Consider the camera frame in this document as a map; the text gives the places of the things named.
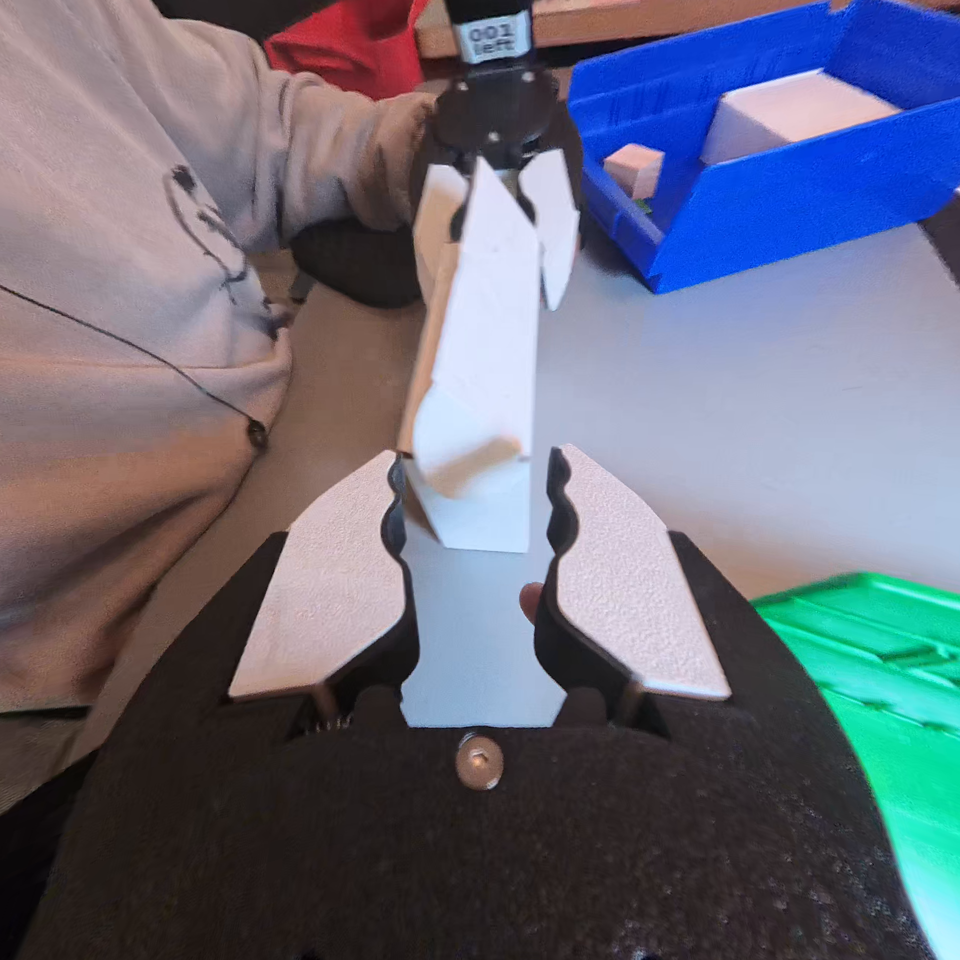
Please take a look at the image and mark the person's grey sweatshirt torso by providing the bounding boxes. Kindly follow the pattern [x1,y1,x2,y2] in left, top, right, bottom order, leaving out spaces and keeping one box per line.
[0,0,301,815]

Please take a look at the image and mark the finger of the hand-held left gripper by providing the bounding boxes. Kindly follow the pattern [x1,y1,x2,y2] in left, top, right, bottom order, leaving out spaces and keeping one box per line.
[412,163,471,261]
[517,148,582,312]

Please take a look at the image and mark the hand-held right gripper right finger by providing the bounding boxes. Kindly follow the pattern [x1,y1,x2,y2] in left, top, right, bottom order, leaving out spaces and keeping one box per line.
[534,442,734,725]

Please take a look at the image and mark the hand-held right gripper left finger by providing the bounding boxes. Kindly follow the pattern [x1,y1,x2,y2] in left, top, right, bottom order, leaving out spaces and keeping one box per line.
[227,448,421,721]

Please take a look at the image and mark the white cardboard mailer box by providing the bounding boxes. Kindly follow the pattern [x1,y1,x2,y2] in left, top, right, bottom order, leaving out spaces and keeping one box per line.
[397,157,543,555]
[699,69,905,168]

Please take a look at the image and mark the green plastic bin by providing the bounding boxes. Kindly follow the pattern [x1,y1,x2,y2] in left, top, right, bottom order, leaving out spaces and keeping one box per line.
[750,571,960,960]

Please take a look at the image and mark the person's left forearm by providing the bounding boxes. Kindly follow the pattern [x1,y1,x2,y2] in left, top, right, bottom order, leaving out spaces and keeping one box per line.
[247,67,444,256]

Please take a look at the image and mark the black cord with bead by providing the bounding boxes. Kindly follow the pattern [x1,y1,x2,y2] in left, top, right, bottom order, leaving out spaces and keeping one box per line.
[0,285,270,451]

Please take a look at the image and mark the red plastic bin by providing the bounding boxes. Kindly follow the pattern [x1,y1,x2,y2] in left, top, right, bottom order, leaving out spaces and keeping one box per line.
[264,0,429,102]

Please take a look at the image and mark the blue plastic bin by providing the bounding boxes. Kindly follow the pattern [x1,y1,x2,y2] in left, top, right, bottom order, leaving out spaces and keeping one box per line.
[566,0,960,295]

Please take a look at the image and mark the small wooden cube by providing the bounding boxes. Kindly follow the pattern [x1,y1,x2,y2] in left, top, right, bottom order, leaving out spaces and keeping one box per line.
[603,144,666,202]

